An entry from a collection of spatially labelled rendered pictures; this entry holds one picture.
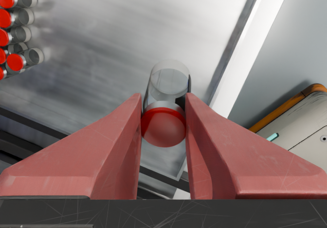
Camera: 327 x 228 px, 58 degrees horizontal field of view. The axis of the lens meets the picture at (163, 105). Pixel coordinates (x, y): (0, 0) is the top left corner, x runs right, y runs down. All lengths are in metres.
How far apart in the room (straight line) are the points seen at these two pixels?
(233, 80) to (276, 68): 0.92
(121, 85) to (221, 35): 0.14
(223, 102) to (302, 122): 0.73
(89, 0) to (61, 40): 0.06
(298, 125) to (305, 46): 0.35
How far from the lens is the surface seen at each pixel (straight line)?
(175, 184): 0.41
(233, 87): 0.37
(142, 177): 0.44
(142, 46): 0.37
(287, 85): 1.31
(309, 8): 1.28
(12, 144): 0.48
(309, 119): 1.09
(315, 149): 1.12
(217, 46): 0.36
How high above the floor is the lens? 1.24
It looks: 68 degrees down
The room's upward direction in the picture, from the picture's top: 152 degrees counter-clockwise
